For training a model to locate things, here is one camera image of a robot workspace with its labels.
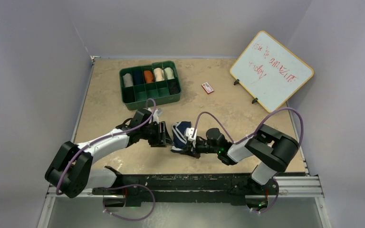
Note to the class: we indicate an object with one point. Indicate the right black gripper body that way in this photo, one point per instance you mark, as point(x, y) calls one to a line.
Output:
point(203, 147)

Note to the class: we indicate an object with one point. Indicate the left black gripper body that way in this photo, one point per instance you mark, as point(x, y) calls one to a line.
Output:
point(152, 133)

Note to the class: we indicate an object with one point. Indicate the navy white underwear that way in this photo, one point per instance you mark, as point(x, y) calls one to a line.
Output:
point(179, 138)

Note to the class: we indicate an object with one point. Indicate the black striped underwear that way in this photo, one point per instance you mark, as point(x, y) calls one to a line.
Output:
point(174, 87)

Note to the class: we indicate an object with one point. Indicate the green divided storage tray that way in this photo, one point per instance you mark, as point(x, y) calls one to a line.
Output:
point(135, 97)

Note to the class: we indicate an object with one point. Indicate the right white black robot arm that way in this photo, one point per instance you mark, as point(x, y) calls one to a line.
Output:
point(274, 149)

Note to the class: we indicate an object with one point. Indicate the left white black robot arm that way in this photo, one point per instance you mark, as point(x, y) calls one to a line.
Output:
point(71, 169)

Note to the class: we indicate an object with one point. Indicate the navy rolled underwear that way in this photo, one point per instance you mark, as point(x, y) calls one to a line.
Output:
point(138, 78)

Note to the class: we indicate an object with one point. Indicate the orange rolled underwear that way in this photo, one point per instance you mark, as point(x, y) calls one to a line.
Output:
point(148, 76)

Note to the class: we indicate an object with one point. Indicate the grey rolled underwear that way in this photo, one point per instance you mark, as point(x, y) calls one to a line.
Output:
point(128, 80)

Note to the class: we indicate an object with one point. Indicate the beige rolled underwear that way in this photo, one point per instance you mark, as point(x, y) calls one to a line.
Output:
point(159, 74)

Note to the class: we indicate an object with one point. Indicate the pale green rolled underwear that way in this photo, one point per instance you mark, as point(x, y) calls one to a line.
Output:
point(169, 73)

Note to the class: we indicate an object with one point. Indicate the small red white box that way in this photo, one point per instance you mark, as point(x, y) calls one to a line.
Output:
point(207, 88)

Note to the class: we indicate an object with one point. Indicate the whiteboard with red writing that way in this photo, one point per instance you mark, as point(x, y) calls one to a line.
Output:
point(270, 72)

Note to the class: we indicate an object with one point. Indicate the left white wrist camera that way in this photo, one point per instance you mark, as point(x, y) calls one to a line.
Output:
point(156, 116)

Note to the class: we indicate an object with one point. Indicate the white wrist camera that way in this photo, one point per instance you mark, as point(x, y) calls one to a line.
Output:
point(191, 135)
point(156, 116)

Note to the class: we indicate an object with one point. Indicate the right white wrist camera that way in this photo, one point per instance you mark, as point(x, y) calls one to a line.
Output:
point(191, 135)

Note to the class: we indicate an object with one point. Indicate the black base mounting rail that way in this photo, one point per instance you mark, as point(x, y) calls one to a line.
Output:
point(237, 189)

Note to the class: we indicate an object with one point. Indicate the aluminium frame rail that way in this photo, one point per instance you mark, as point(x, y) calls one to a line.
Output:
point(299, 203)

